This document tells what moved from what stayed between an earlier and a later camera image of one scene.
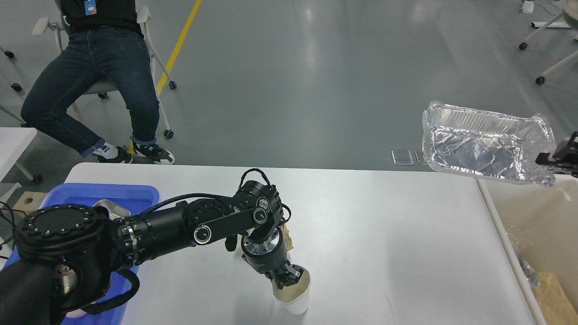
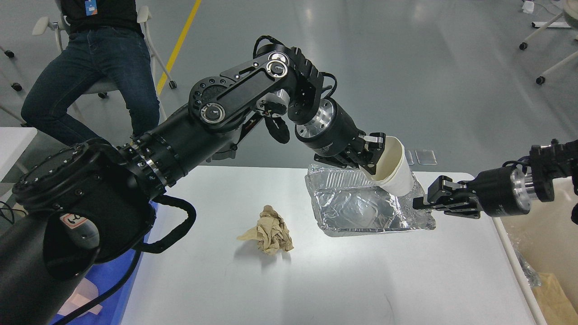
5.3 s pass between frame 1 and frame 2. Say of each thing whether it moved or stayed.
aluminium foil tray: moved
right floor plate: stayed
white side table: stayed
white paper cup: moved
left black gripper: moved
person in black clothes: stayed
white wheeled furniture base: stayed
